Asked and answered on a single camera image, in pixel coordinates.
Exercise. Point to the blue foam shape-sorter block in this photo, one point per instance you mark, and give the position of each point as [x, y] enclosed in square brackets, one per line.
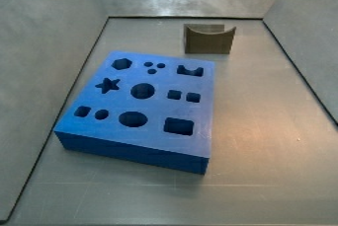
[144, 110]

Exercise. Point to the black curved cradle stand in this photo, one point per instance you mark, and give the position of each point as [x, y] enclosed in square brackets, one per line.
[207, 39]

